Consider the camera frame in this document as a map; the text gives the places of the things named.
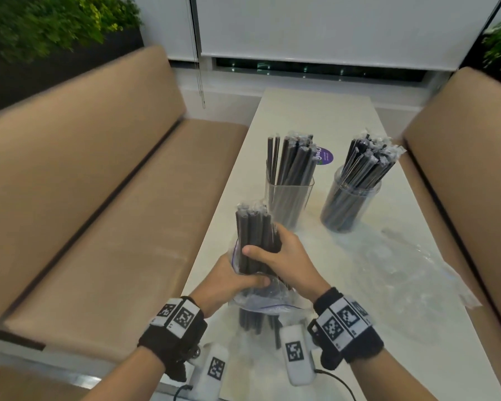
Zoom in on person's right hand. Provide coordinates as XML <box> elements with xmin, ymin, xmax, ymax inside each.
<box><xmin>242</xmin><ymin>224</ymin><xmax>331</xmax><ymax>306</ymax></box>

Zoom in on bundle of black straws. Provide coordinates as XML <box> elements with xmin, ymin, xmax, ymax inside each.
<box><xmin>235</xmin><ymin>200</ymin><xmax>296</xmax><ymax>335</ymax></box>

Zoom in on black right wrist strap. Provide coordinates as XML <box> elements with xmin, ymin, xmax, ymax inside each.
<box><xmin>307</xmin><ymin>287</ymin><xmax>385</xmax><ymax>371</ymax></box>

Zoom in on wide white roller blind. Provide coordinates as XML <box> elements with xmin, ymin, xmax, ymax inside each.
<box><xmin>195</xmin><ymin>0</ymin><xmax>501</xmax><ymax>72</ymax></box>

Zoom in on clear zip bag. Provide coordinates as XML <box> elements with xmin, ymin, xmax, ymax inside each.
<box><xmin>227</xmin><ymin>223</ymin><xmax>315</xmax><ymax>326</ymax></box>

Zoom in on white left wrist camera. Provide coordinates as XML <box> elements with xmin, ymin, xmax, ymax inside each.
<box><xmin>189</xmin><ymin>342</ymin><xmax>229</xmax><ymax>401</ymax></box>

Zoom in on empty clear plastic bag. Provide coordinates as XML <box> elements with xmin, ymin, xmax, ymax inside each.
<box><xmin>296</xmin><ymin>226</ymin><xmax>483</xmax><ymax>348</ymax></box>

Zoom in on black left wrist strap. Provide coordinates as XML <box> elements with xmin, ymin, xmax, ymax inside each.
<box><xmin>137</xmin><ymin>296</ymin><xmax>208</xmax><ymax>383</ymax></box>

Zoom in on dark window pane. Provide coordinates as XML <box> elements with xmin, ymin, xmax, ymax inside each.
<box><xmin>215</xmin><ymin>58</ymin><xmax>429</xmax><ymax>82</ymax></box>

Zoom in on black straws in square container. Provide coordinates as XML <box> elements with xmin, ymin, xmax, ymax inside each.
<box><xmin>267</xmin><ymin>130</ymin><xmax>320</xmax><ymax>228</ymax></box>

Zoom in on clear square container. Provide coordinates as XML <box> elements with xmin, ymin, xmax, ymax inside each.
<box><xmin>265</xmin><ymin>159</ymin><xmax>316</xmax><ymax>231</ymax></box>

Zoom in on beige cushioned bench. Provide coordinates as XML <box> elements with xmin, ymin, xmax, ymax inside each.
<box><xmin>394</xmin><ymin>67</ymin><xmax>501</xmax><ymax>401</ymax></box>
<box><xmin>0</xmin><ymin>45</ymin><xmax>251</xmax><ymax>365</ymax></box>

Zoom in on black wrist strap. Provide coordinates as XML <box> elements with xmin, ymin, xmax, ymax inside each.
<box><xmin>137</xmin><ymin>296</ymin><xmax>208</xmax><ymax>383</ymax></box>
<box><xmin>307</xmin><ymin>287</ymin><xmax>385</xmax><ymax>371</ymax></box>

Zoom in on person's left forearm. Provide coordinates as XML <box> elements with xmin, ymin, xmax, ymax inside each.
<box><xmin>80</xmin><ymin>346</ymin><xmax>168</xmax><ymax>401</ymax></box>

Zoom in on purple round sticker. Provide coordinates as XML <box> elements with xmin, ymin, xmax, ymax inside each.
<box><xmin>313</xmin><ymin>145</ymin><xmax>335</xmax><ymax>167</ymax></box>

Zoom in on black straws in round jar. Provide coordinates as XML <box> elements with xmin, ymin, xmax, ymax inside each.
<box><xmin>321</xmin><ymin>128</ymin><xmax>406</xmax><ymax>231</ymax></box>

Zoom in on black planter box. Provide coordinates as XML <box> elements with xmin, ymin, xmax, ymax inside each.
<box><xmin>459</xmin><ymin>32</ymin><xmax>491</xmax><ymax>80</ymax></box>
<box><xmin>0</xmin><ymin>26</ymin><xmax>146</xmax><ymax>118</ymax></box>

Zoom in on person's left hand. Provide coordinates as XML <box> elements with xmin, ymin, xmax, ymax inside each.
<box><xmin>191</xmin><ymin>254</ymin><xmax>272</xmax><ymax>319</ymax></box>

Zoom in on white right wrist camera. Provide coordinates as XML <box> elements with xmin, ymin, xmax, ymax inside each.
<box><xmin>280</xmin><ymin>324</ymin><xmax>317</xmax><ymax>387</ymax></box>

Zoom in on person's right forearm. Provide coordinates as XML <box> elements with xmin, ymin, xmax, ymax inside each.
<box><xmin>347</xmin><ymin>348</ymin><xmax>440</xmax><ymax>401</ymax></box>

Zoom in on clear round jar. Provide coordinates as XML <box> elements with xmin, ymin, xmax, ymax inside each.
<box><xmin>320</xmin><ymin>164</ymin><xmax>382</xmax><ymax>234</ymax></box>

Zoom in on narrow white roller blind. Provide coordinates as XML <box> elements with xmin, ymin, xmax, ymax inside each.
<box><xmin>133</xmin><ymin>0</ymin><xmax>201</xmax><ymax>63</ymax></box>

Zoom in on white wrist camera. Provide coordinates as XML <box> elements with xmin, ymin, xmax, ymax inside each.
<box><xmin>280</xmin><ymin>324</ymin><xmax>317</xmax><ymax>387</ymax></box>
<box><xmin>189</xmin><ymin>342</ymin><xmax>229</xmax><ymax>401</ymax></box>

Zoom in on blind pull cord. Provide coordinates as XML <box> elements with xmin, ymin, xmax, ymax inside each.
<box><xmin>190</xmin><ymin>0</ymin><xmax>206</xmax><ymax>110</ymax></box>

